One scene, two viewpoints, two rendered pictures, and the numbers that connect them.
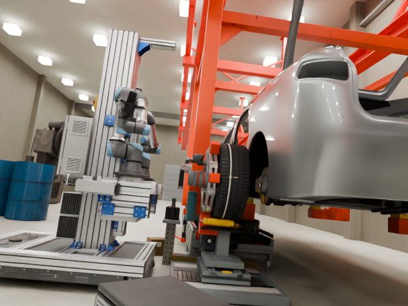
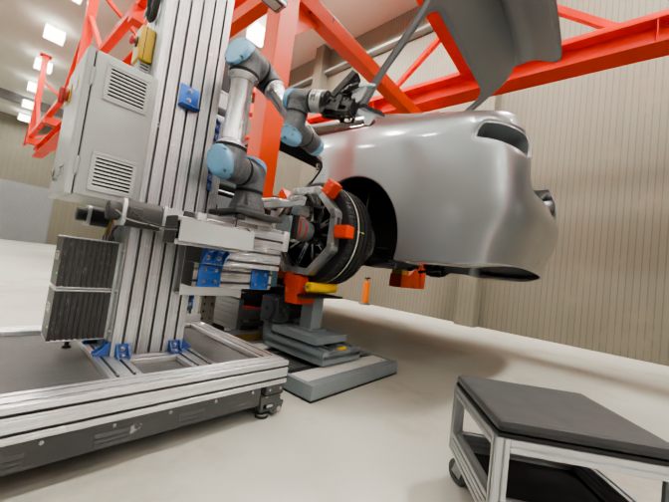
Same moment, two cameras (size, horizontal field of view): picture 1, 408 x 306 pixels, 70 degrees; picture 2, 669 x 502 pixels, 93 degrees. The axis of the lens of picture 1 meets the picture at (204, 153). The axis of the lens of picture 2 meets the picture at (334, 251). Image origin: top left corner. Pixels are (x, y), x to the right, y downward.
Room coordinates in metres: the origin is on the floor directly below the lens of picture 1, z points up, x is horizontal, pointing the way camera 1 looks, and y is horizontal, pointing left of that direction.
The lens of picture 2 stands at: (0.96, 1.19, 0.63)
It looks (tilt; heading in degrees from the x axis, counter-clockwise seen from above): 3 degrees up; 315
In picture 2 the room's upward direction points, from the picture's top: 7 degrees clockwise
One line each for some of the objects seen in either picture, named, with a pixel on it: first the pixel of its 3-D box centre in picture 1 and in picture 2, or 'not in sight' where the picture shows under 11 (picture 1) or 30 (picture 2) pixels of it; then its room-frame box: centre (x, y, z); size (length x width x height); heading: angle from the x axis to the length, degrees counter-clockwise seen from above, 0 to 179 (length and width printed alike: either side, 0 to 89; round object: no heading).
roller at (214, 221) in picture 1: (218, 222); (322, 287); (2.39, -0.17, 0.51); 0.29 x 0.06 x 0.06; 95
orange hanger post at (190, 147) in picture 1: (192, 133); not in sight; (4.89, 0.22, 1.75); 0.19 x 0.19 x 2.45; 5
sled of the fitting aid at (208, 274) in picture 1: (221, 269); (312, 345); (2.48, -0.23, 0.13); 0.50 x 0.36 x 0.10; 5
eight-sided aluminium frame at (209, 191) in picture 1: (208, 180); (304, 230); (2.50, -0.06, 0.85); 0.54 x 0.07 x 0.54; 5
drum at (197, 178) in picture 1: (200, 178); (295, 228); (2.50, 0.01, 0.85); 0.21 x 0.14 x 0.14; 95
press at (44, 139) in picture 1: (48, 160); not in sight; (8.98, 4.76, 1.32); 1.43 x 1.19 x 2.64; 0
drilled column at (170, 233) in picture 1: (169, 242); (202, 317); (3.05, 0.26, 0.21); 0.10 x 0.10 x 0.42; 5
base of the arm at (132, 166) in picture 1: (132, 167); (247, 202); (2.18, 0.52, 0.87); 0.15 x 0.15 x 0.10
